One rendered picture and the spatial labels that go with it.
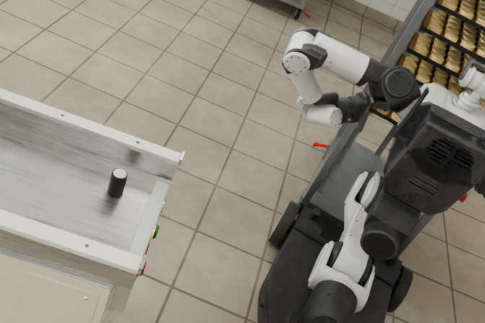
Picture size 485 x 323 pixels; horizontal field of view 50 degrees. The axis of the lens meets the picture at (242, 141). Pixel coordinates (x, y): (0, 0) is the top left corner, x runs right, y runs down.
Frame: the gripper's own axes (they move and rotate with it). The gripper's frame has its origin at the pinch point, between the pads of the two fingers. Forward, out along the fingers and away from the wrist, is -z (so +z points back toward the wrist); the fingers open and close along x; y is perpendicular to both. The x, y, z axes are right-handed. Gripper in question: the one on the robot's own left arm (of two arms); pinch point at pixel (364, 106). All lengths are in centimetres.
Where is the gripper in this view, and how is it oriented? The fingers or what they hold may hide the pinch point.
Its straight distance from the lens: 189.9
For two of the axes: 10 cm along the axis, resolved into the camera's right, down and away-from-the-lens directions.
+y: -5.5, -6.7, 5.0
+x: 3.3, -7.3, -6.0
